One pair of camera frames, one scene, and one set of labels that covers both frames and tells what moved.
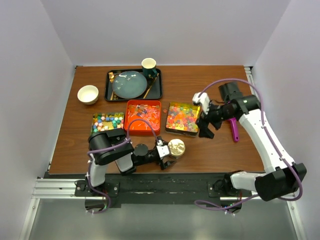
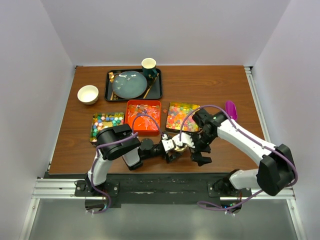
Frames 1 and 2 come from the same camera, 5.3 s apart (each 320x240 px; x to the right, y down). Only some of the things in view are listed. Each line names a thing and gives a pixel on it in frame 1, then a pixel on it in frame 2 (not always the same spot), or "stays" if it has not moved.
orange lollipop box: [150, 110] stays
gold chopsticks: [150, 86] stays
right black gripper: [203, 122] → [196, 154]
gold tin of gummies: [181, 119] stays
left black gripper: [163, 165] → [171, 156]
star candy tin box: [103, 121] stays
